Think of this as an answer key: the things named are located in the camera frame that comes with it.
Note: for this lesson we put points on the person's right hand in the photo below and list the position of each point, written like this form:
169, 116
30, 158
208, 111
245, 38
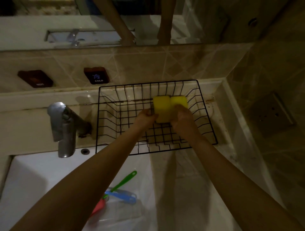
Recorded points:
183, 121

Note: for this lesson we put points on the person's left hand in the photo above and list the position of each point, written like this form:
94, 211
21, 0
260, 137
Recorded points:
143, 119

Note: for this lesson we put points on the person's left fingers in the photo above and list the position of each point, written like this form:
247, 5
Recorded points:
149, 112

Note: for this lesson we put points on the yellow sponge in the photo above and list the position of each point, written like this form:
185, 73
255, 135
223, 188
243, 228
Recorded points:
162, 108
179, 101

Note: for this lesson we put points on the person's right forearm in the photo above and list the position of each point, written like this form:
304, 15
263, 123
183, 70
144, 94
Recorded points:
240, 190

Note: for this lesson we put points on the person's left forearm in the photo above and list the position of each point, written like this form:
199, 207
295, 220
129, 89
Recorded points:
78, 188

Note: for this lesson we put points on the chrome faucet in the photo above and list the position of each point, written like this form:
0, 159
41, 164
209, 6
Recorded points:
64, 128

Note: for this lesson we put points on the red utensil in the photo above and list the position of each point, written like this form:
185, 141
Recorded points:
98, 207

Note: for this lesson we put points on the clear plastic container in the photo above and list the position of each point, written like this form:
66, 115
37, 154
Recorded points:
114, 215

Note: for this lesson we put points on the white sink basin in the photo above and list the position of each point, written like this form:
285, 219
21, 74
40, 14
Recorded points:
43, 180

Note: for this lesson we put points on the dark blue wall label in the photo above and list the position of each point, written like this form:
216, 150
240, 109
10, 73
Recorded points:
96, 75

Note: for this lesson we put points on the wall mirror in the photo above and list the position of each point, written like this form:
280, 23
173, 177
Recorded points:
119, 21

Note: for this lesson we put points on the dark red wall label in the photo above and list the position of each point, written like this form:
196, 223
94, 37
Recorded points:
35, 78

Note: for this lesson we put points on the wall power socket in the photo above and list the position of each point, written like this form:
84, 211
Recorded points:
271, 114

